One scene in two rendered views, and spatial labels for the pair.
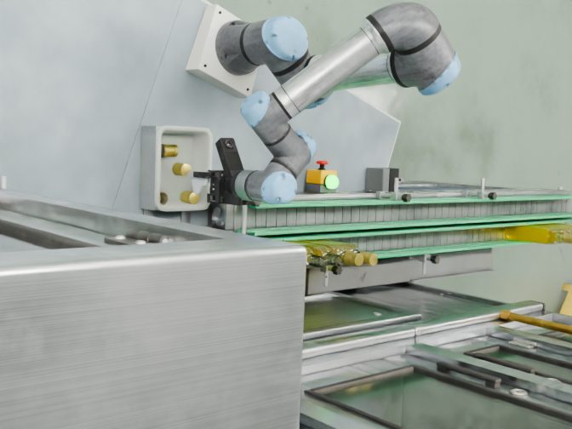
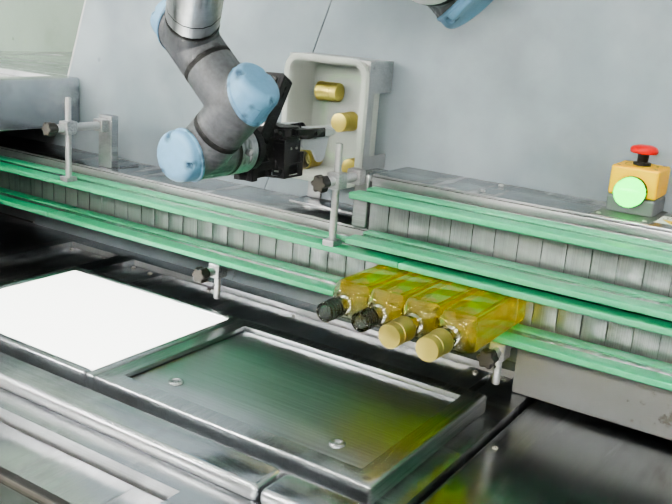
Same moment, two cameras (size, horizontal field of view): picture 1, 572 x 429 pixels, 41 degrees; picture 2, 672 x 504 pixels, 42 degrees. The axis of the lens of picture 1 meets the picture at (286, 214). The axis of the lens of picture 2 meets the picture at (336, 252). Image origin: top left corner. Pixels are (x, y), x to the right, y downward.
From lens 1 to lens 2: 2.01 m
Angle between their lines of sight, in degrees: 72
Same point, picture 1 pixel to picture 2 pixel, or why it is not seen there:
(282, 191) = (165, 159)
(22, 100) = not seen: hidden behind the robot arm
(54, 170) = not seen: hidden behind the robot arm
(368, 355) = (108, 462)
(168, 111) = (355, 33)
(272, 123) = (169, 47)
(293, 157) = (206, 107)
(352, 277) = (636, 405)
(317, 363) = (27, 420)
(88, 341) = not seen: outside the picture
